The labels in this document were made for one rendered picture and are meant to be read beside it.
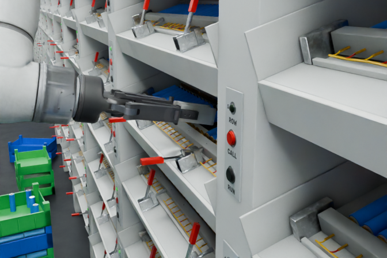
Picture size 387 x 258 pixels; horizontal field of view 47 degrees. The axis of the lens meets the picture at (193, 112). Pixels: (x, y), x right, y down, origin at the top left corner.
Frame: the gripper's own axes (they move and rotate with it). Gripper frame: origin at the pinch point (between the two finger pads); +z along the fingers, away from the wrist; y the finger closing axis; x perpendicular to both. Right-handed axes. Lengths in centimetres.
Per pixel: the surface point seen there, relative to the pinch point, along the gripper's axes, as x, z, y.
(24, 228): -57, -20, -70
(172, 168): -8.7, -3.9, 5.1
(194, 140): -4.1, -0.3, 3.5
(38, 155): -85, -4, -238
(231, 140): 2.5, -7.1, 28.3
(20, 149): -95, -14, -279
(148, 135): -8.1, -2.8, -13.5
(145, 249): -43, 8, -32
